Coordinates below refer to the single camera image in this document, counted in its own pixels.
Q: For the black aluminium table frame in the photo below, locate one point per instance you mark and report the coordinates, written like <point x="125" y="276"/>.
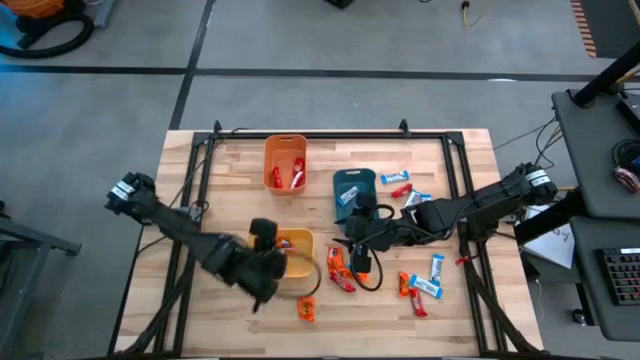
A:
<point x="325" y="135"/>

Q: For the small red tag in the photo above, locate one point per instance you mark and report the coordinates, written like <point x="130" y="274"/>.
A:
<point x="461" y="260"/>

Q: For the yellow plastic basket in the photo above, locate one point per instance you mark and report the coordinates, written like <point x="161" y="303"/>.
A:
<point x="302" y="260"/>

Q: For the Hershey's cookies creme bar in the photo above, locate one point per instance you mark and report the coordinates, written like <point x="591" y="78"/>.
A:
<point x="426" y="286"/>
<point x="437" y="269"/>
<point x="414" y="199"/>
<point x="395" y="177"/>
<point x="348" y="195"/>

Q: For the black diagonal strut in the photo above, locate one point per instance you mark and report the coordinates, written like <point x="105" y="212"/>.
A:
<point x="550" y="217"/>

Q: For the backlit black keyboard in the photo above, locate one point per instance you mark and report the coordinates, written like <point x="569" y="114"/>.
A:
<point x="622" y="275"/>

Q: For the teal plastic basket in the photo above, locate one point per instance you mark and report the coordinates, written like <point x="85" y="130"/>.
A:
<point x="365" y="185"/>

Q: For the orange Reese's cup pack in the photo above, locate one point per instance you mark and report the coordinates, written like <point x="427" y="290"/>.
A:
<point x="306" y="308"/>
<point x="404" y="285"/>
<point x="336" y="259"/>
<point x="362" y="276"/>
<point x="286" y="244"/>

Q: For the orange vacuum cleaner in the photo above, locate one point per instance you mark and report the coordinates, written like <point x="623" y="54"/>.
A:
<point x="35" y="7"/>

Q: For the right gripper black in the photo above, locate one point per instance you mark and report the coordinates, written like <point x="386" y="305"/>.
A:
<point x="370" y="234"/>

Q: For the grey metal table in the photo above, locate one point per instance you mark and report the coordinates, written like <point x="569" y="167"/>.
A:
<point x="30" y="235"/>

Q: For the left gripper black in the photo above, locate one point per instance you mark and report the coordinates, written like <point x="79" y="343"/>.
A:
<point x="262" y="272"/>

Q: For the orange plastic basket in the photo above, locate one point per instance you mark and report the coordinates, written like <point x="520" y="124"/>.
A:
<point x="285" y="150"/>

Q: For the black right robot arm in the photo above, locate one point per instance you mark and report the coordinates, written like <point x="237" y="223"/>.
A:
<point x="480" y="205"/>

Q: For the black mat striped edge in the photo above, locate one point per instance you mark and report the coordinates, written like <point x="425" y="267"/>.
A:
<point x="615" y="25"/>

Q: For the red KitKat bar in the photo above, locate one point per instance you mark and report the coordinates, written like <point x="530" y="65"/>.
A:
<point x="296" y="181"/>
<point x="419" y="304"/>
<point x="298" y="164"/>
<point x="343" y="282"/>
<point x="401" y="190"/>
<point x="276" y="177"/>

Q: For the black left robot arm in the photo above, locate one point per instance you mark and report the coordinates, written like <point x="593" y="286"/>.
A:
<point x="170" y="225"/>

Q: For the grey desk top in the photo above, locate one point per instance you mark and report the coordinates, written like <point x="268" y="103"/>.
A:
<point x="590" y="300"/>
<point x="590" y="150"/>

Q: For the white paper sheet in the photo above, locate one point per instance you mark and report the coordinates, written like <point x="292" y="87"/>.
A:
<point x="555" y="250"/>

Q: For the black metal pole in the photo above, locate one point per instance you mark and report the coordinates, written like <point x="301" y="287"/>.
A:
<point x="605" y="77"/>

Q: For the black caster wheel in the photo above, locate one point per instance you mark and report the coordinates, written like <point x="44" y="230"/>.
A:
<point x="578" y="316"/>

